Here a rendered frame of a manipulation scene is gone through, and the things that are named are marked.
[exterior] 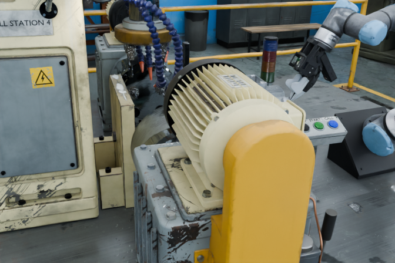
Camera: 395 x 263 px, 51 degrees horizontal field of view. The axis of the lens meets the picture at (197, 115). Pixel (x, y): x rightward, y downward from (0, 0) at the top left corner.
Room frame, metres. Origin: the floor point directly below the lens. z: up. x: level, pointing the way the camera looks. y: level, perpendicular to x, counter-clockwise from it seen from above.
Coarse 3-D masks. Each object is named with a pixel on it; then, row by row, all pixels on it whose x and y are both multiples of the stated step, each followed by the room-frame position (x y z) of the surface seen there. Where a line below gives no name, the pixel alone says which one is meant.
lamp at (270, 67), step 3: (264, 63) 1.69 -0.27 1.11; (267, 63) 1.68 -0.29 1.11; (270, 63) 1.68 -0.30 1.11; (273, 63) 1.68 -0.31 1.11; (264, 66) 1.68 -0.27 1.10; (267, 66) 1.68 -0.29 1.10; (270, 66) 1.68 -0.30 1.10; (273, 66) 1.68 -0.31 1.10; (261, 69) 1.71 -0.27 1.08; (264, 69) 1.68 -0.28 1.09; (267, 69) 1.68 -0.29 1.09; (270, 69) 1.68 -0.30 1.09; (273, 69) 1.68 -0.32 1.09
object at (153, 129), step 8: (152, 112) 1.02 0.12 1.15; (160, 112) 1.00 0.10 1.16; (144, 120) 1.01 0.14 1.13; (152, 120) 0.98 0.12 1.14; (160, 120) 0.96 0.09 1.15; (136, 128) 1.01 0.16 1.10; (144, 128) 0.97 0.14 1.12; (152, 128) 0.95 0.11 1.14; (160, 128) 0.92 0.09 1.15; (168, 128) 0.91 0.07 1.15; (136, 136) 0.98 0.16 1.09; (144, 136) 0.94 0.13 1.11; (152, 136) 0.91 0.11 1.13; (160, 136) 0.89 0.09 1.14; (168, 136) 0.88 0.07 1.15; (136, 144) 0.96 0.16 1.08; (152, 144) 0.88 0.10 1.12
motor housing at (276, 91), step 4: (268, 88) 1.37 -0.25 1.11; (272, 88) 1.37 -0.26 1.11; (276, 88) 1.37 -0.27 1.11; (280, 88) 1.38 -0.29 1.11; (272, 92) 1.35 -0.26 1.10; (276, 92) 1.34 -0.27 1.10; (280, 92) 1.35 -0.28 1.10; (276, 96) 1.34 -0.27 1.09; (280, 96) 1.35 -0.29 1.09; (280, 100) 1.33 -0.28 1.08
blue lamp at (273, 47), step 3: (264, 39) 1.70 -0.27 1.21; (264, 42) 1.70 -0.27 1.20; (267, 42) 1.68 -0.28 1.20; (270, 42) 1.68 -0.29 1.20; (273, 42) 1.68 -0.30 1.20; (276, 42) 1.69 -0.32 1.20; (264, 45) 1.70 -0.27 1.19; (267, 45) 1.68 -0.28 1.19; (270, 45) 1.68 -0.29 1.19; (273, 45) 1.68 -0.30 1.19; (276, 45) 1.69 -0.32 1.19; (264, 48) 1.69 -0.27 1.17; (267, 48) 1.68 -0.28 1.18; (270, 48) 1.68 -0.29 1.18; (273, 48) 1.68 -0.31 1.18; (276, 48) 1.69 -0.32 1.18; (270, 51) 1.68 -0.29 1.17; (273, 51) 1.68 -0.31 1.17
